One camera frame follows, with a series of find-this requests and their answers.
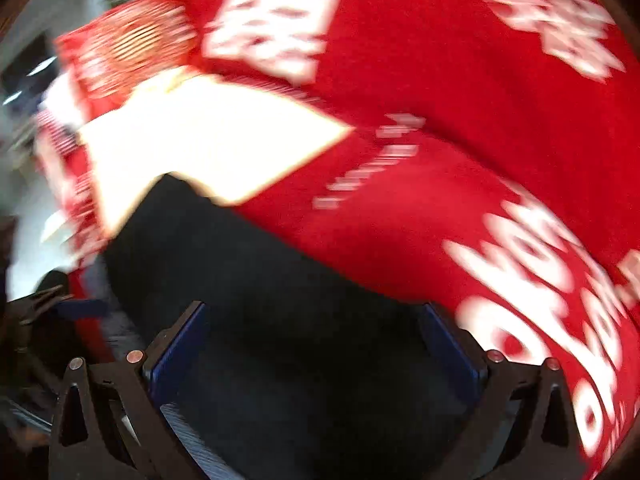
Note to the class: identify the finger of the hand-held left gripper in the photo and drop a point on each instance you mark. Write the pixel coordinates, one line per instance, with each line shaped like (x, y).
(50, 282)
(82, 308)

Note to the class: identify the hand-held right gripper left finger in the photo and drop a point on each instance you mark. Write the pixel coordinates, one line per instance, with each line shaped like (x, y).
(180, 352)

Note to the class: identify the red printed blanket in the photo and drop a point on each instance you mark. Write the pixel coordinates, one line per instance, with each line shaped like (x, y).
(450, 135)

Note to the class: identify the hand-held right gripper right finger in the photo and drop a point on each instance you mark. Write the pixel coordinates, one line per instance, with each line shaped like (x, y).
(450, 352)

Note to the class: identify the white folded cloth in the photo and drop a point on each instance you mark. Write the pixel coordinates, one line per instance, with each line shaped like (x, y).
(210, 150)

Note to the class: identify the black pants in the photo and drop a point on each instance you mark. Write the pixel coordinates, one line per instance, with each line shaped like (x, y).
(280, 340)

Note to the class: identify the red round-patterned pillow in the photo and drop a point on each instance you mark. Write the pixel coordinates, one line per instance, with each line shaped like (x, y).
(130, 45)

